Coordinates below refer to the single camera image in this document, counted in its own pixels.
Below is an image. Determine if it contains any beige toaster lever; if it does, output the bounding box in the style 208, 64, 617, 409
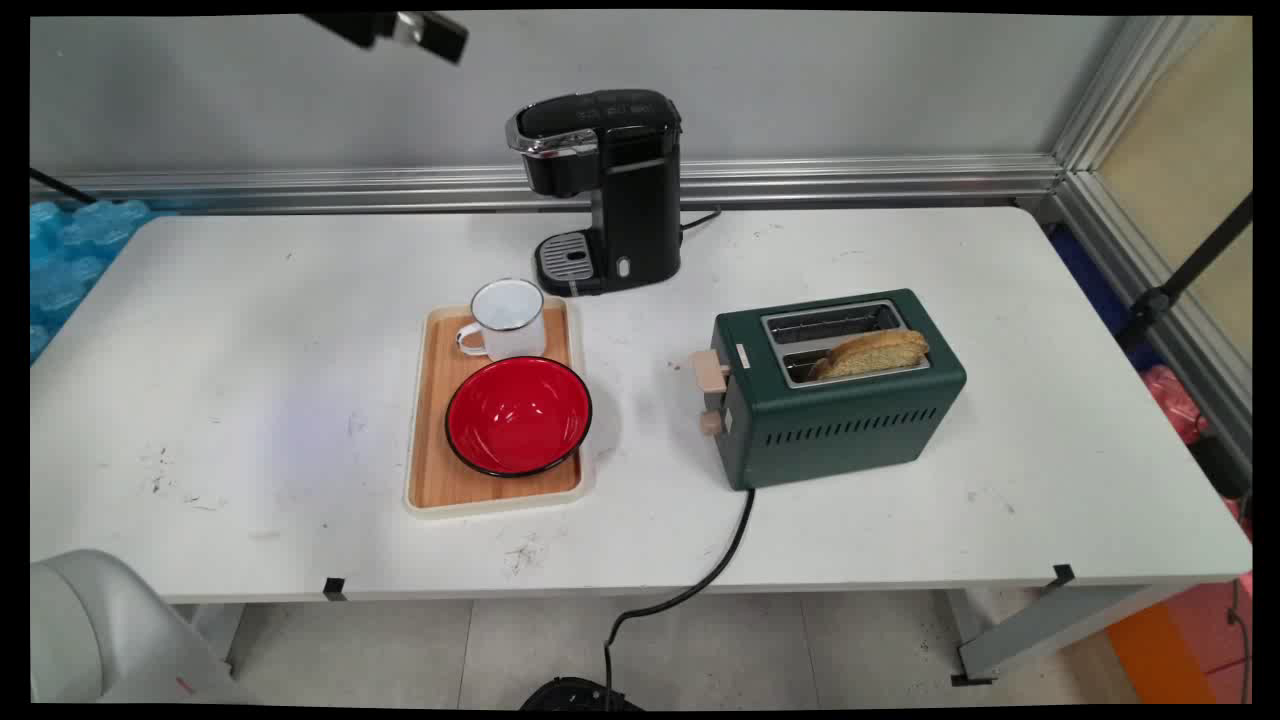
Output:
689, 350, 732, 394

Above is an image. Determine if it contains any white enamel mug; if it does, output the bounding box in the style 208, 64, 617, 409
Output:
456, 278, 548, 362

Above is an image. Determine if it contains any red bowl black rim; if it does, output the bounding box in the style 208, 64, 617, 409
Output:
445, 356, 593, 479

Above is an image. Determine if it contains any black coffee machine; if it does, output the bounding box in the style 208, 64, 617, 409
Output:
505, 89, 684, 298

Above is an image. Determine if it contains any green two-slot toaster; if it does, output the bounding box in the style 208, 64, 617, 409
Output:
698, 288, 968, 492

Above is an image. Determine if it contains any wooden serving tray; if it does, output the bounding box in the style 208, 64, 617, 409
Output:
403, 296, 597, 519

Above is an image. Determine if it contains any toasted bread slice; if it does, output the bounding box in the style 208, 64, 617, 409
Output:
808, 329, 931, 381

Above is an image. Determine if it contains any black round floor object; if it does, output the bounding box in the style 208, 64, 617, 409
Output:
520, 677, 641, 711

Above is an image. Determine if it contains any dark blue sheet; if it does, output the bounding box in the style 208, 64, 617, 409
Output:
1050, 225, 1136, 339

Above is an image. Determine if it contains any grey table leg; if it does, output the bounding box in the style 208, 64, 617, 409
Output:
180, 603, 246, 666
945, 585, 1191, 686

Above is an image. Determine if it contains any red plastic bag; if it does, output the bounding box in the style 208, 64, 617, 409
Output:
1142, 364, 1211, 446

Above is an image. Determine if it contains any black tripod leg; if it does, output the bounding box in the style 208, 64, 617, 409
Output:
1115, 190, 1253, 351

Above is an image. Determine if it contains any light blue bubble wrap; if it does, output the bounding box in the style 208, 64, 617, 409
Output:
30, 199, 151, 363

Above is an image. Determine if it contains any thin black rod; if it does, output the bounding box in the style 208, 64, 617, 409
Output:
30, 168, 98, 206

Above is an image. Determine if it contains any black toaster power cable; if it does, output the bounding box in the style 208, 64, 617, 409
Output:
603, 487, 756, 701

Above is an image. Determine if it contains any aluminium frame rail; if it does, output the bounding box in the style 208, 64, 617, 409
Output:
1050, 170, 1253, 461
60, 152, 1063, 213

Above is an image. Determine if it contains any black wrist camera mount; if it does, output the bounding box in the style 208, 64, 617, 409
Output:
300, 12, 401, 49

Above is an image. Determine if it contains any aluminium frame post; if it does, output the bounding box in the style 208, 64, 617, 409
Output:
1050, 15, 1216, 171

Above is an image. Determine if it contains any thin black floor cable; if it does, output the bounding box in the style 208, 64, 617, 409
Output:
1228, 580, 1253, 701

